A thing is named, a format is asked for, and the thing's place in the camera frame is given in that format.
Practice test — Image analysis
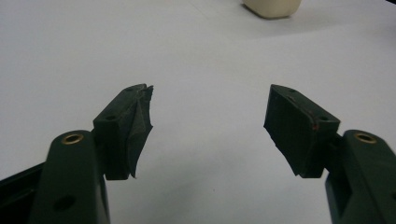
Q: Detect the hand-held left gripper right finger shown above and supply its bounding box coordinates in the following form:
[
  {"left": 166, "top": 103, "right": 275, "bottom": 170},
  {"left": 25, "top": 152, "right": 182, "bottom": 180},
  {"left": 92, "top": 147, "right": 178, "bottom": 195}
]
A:
[{"left": 262, "top": 83, "right": 342, "bottom": 179}]

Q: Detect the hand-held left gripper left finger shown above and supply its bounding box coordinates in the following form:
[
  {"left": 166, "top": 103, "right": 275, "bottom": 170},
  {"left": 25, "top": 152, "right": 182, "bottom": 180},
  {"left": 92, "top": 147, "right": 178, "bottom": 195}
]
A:
[{"left": 92, "top": 82, "right": 155, "bottom": 181}]

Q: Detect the cream plastic container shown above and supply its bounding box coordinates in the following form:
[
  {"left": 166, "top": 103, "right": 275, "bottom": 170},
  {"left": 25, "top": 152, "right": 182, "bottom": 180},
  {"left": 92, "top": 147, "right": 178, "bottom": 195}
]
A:
[{"left": 242, "top": 0, "right": 303, "bottom": 20}]

